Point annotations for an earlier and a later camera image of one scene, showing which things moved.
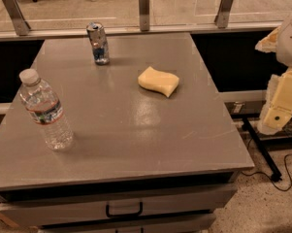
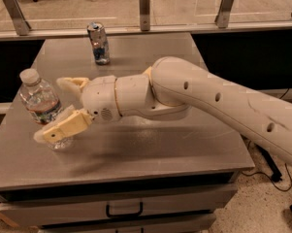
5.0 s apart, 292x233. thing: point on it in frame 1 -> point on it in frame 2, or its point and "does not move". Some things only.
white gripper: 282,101 -> 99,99
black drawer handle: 140,213 does not move
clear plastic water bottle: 42,102 does not move
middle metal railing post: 145,11 does not move
